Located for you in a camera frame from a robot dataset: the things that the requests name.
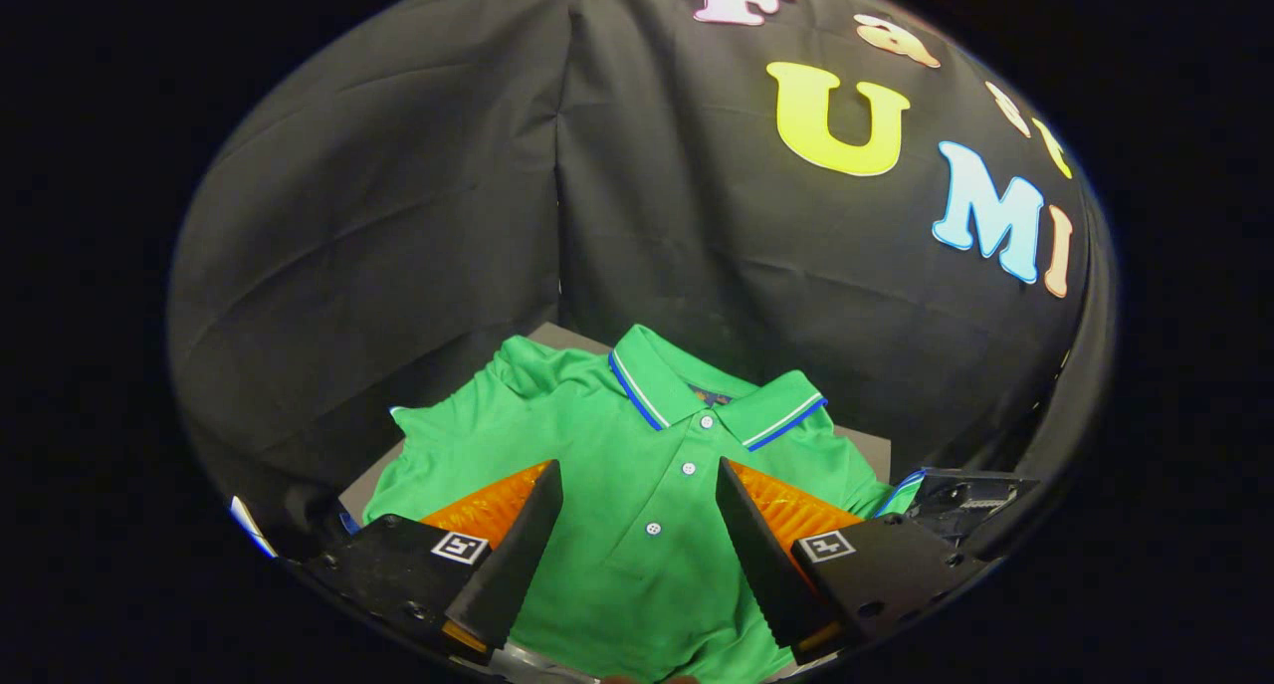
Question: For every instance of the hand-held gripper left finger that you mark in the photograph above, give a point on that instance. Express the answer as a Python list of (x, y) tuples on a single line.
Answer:
[(518, 555)]

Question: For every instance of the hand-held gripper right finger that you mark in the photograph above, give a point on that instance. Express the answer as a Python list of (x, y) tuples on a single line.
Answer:
[(761, 565)]

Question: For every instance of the green polo shirt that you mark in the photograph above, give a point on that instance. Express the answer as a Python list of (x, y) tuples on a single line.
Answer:
[(617, 445)]

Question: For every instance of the dark grey cabinet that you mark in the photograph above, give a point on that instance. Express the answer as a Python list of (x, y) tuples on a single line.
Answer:
[(866, 455)]

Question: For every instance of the black backdrop cloth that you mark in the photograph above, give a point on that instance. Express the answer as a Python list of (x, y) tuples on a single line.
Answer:
[(398, 216)]

